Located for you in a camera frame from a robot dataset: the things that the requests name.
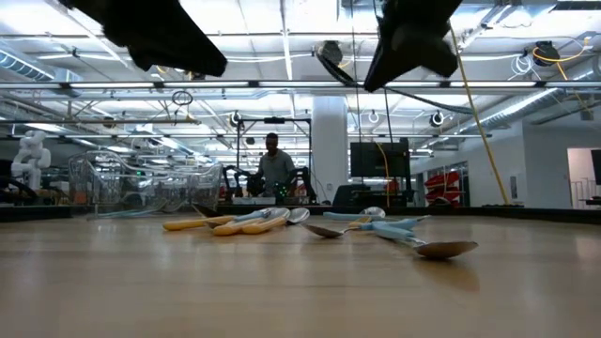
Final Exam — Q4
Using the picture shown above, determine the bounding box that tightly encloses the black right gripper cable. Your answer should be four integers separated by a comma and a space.
314, 49, 474, 116

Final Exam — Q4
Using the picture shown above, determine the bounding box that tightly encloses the white column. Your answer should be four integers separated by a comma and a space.
311, 96, 349, 204

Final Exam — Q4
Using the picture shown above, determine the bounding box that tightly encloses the red rack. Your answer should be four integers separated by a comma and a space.
424, 171, 464, 206

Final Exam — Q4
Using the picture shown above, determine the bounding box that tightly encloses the person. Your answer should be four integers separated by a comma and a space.
255, 131, 298, 198

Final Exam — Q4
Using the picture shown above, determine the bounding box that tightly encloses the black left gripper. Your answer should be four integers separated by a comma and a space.
58, 0, 230, 79

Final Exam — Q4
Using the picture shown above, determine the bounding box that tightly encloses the black aluminium table frame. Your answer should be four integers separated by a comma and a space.
0, 201, 601, 225

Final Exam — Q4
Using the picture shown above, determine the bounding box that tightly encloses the yellow hanging cable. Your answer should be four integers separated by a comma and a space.
448, 18, 512, 207

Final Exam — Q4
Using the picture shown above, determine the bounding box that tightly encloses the silver ventilation duct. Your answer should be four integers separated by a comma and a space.
457, 86, 569, 135

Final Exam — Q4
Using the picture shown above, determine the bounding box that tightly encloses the black desk equipment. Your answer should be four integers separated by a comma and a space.
331, 182, 414, 208

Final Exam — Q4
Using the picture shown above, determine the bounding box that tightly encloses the black monitor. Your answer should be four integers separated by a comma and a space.
349, 140, 413, 179

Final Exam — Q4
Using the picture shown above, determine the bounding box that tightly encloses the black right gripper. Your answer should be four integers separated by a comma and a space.
362, 0, 465, 94

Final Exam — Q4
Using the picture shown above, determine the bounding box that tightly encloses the black background workstation frame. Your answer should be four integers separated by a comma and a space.
236, 115, 315, 204

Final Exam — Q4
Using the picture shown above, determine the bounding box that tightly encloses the clear plastic tray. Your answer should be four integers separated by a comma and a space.
68, 148, 225, 218

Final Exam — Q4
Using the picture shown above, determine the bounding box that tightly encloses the orange-handled silver spoon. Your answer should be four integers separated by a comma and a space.
162, 214, 239, 232
240, 206, 312, 236
211, 207, 292, 238
349, 206, 387, 227

